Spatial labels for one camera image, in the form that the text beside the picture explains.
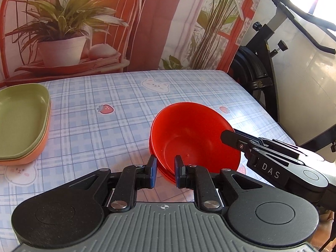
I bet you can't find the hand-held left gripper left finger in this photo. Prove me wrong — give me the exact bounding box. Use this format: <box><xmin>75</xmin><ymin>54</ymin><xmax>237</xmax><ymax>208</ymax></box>
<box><xmin>76</xmin><ymin>155</ymin><xmax>157</xmax><ymax>213</ymax></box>

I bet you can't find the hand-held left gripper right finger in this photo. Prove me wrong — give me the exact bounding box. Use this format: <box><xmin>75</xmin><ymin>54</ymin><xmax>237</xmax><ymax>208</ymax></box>
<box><xmin>175</xmin><ymin>155</ymin><xmax>260</xmax><ymax>213</ymax></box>

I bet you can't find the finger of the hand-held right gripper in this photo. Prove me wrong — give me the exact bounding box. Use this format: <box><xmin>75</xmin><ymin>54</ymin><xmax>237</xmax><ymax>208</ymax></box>
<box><xmin>233</xmin><ymin>129</ymin><xmax>318</xmax><ymax>158</ymax></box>
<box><xmin>221</xmin><ymin>130</ymin><xmax>302</xmax><ymax>164</ymax></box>

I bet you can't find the red plastic bowl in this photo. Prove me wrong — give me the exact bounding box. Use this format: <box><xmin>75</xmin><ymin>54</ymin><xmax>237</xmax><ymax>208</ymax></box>
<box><xmin>148</xmin><ymin>136</ymin><xmax>177</xmax><ymax>184</ymax></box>
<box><xmin>149</xmin><ymin>134</ymin><xmax>176</xmax><ymax>180</ymax></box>
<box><xmin>151</xmin><ymin>102</ymin><xmax>241</xmax><ymax>176</ymax></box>

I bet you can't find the orange square plate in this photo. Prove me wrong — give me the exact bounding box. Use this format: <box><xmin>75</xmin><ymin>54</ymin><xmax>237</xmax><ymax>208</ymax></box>
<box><xmin>0</xmin><ymin>102</ymin><xmax>52</xmax><ymax>166</ymax></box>

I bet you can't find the yellow-green square plate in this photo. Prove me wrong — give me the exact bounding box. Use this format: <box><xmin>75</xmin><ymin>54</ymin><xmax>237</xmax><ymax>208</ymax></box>
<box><xmin>0</xmin><ymin>97</ymin><xmax>51</xmax><ymax>163</ymax></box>

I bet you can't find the green square plate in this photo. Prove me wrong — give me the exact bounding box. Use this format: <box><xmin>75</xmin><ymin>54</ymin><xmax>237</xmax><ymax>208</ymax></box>
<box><xmin>0</xmin><ymin>83</ymin><xmax>50</xmax><ymax>161</ymax></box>

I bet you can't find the blue plaid tablecloth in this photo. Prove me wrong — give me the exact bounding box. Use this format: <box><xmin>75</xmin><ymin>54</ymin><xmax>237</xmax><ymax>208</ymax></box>
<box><xmin>0</xmin><ymin>70</ymin><xmax>298</xmax><ymax>244</ymax></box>

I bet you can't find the black exercise bike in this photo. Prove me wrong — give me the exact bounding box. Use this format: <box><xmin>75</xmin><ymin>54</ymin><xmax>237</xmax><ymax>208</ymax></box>
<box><xmin>231</xmin><ymin>0</ymin><xmax>336</xmax><ymax>126</ymax></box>

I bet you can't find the printed backdrop cloth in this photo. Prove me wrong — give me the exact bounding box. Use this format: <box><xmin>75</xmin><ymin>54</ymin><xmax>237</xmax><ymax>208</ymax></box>
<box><xmin>0</xmin><ymin>0</ymin><xmax>269</xmax><ymax>84</ymax></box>

